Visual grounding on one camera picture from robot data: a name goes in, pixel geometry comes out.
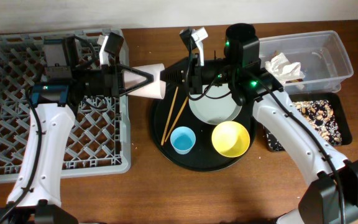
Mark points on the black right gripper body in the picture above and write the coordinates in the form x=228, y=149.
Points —
x=217, y=71

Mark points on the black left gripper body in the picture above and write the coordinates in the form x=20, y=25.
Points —
x=98, y=82

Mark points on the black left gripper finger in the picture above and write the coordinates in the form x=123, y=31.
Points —
x=130, y=83
x=124, y=68

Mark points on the white napkin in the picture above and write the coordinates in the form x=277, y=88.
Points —
x=283, y=69

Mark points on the yellow plastic bowl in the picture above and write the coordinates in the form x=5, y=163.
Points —
x=230, y=139

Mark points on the rice and food scraps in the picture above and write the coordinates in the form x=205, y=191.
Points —
x=320, y=115

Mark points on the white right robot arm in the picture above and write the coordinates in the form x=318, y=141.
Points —
x=332, y=179

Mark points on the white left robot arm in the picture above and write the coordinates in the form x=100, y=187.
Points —
x=53, y=105

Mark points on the grey plastic dishwasher rack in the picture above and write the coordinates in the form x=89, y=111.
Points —
x=100, y=139

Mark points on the left wooden chopstick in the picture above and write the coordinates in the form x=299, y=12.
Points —
x=169, y=116

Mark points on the wooden chopstick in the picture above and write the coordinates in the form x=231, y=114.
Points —
x=169, y=116
x=177, y=118

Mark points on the grey round plate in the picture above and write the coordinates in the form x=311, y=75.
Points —
x=212, y=110

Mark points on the right wooden chopstick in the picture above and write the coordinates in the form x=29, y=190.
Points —
x=177, y=118

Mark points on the blue plastic cup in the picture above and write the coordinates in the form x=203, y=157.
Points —
x=182, y=140

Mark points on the round black tray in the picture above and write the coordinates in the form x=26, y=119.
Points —
x=202, y=157

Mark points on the clear plastic bin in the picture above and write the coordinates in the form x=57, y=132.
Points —
x=322, y=55

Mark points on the black rectangular tray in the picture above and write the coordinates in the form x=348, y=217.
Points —
x=338, y=111

